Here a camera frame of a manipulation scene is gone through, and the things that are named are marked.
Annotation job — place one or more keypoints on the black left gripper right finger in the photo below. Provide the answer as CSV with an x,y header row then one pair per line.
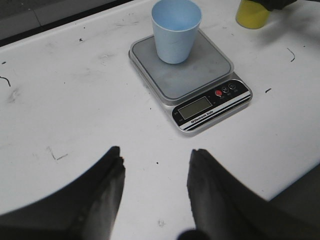
x,y
225,209

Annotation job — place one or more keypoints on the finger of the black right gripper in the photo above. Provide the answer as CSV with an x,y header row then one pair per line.
x,y
271,5

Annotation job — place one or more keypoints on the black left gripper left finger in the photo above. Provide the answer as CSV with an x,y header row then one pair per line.
x,y
85,209

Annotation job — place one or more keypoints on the yellow squeeze bottle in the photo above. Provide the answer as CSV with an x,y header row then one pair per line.
x,y
251,14

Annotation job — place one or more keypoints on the light blue plastic cup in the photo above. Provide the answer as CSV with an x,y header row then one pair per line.
x,y
175,25

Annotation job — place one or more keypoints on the silver digital kitchen scale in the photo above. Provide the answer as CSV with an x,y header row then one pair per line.
x,y
197,93

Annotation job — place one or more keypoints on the grey stone counter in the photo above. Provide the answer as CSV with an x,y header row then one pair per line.
x,y
20,19

